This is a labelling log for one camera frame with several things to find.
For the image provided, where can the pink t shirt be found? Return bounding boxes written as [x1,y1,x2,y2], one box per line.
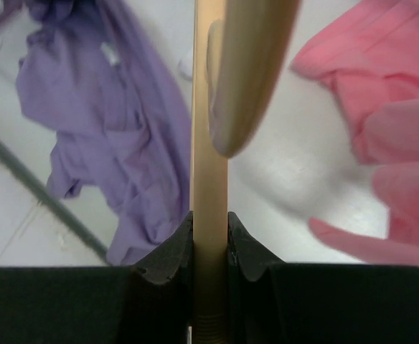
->
[291,1,419,267]

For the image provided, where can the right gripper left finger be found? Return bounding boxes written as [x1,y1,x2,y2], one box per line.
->
[0,215,193,343]

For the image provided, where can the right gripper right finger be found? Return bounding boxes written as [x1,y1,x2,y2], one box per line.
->
[227,213,419,343]

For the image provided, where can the aluminium table frame rail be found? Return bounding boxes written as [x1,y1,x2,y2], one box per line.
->
[0,141,109,264]

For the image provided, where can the purple t shirt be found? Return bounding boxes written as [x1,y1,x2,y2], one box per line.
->
[17,1,191,265]

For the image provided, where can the wooden hanger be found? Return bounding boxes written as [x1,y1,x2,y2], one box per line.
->
[190,1,300,343]

